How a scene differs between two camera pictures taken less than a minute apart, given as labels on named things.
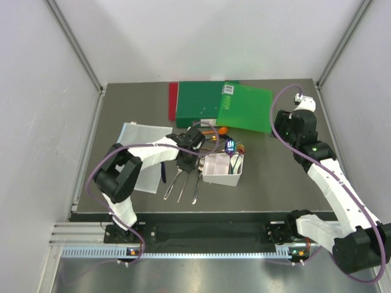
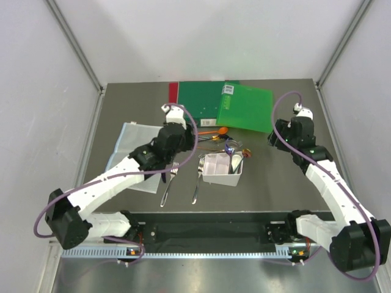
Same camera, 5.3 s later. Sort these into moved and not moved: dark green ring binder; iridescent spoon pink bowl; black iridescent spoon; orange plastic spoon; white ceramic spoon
Moved: iridescent spoon pink bowl
Not moved: orange plastic spoon; white ceramic spoon; black iridescent spoon; dark green ring binder
